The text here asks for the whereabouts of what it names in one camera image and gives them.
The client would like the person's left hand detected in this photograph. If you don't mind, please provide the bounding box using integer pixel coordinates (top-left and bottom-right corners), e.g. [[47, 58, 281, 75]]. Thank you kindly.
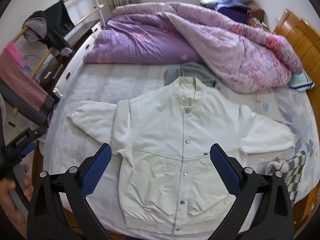
[[0, 164, 34, 233]]

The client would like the white electric fan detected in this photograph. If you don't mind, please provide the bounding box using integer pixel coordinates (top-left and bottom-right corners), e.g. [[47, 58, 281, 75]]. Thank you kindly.
[[0, 94, 6, 144]]

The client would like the grey zip hoodie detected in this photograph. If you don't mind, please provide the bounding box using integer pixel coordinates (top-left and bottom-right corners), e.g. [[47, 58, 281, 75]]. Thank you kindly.
[[164, 62, 217, 88]]

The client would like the white button jacket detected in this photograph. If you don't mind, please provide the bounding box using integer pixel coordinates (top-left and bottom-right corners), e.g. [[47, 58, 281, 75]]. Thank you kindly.
[[68, 77, 295, 235]]

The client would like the wooden clothes rack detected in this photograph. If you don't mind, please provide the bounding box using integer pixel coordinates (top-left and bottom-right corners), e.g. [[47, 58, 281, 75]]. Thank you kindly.
[[11, 0, 109, 116]]

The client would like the black jacket on rack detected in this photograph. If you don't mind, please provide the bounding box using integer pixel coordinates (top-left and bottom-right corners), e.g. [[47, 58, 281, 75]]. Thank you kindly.
[[22, 0, 74, 57]]

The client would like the wooden headboard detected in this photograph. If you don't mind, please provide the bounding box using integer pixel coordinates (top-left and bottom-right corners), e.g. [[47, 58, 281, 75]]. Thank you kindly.
[[273, 9, 320, 126]]

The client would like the dark clothes pile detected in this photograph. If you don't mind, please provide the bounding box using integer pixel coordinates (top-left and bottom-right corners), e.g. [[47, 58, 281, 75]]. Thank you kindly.
[[200, 0, 268, 29]]

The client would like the pink grey towel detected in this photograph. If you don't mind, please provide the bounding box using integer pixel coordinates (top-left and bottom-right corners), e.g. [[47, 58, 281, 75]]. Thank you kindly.
[[1, 41, 54, 126]]

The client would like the blue striped pillow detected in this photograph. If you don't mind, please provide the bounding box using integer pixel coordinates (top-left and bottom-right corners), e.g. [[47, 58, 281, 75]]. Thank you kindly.
[[287, 70, 315, 93]]

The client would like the checkered grey white garment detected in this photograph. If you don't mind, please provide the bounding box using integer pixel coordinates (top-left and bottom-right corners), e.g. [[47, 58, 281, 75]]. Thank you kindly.
[[266, 151, 306, 206]]

